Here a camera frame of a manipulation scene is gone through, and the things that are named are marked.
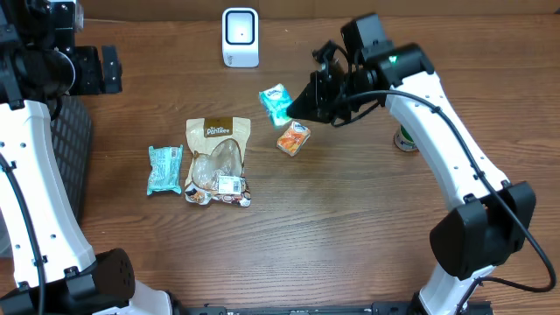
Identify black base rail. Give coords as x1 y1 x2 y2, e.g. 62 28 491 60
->
183 299 495 315

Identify white barcode scanner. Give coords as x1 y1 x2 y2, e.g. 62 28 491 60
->
221 7 260 68

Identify green lid jar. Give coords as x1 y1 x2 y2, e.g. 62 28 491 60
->
394 125 418 152

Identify teal tissue packet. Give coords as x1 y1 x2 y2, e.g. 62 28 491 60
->
259 84 292 127

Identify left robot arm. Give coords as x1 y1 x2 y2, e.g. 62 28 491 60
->
1 1 181 314

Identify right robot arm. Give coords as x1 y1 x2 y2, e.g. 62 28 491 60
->
287 14 536 314

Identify orange snack packet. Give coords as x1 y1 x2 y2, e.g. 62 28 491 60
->
276 122 311 157

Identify beige snack pouch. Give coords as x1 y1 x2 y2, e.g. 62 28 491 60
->
185 117 251 207

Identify grey plastic mesh basket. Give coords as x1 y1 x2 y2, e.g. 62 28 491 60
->
49 96 93 221

